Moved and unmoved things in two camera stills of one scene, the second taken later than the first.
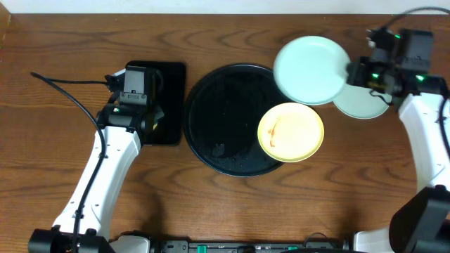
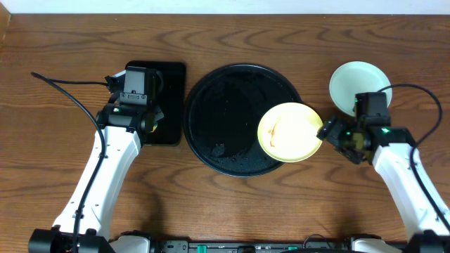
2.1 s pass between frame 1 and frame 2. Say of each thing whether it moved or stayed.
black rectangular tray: stayed
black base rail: stayed
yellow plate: stayed
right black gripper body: moved
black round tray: stayed
